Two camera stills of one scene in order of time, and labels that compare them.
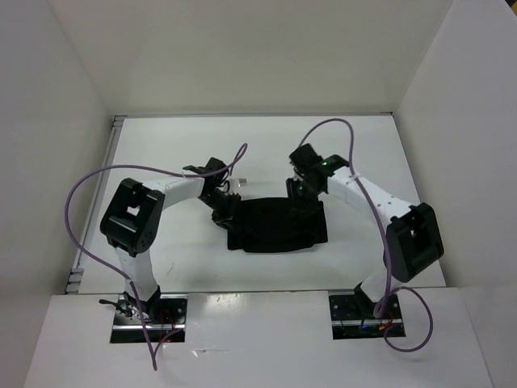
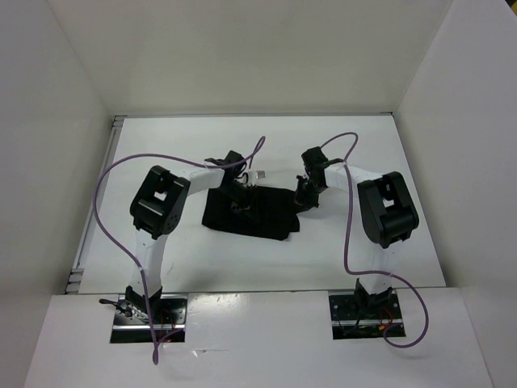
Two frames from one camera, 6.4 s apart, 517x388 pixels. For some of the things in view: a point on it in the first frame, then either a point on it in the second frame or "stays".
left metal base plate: x=163 y=314 stays
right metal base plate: x=354 y=318 stays
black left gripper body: x=223 y=205 → x=241 y=196
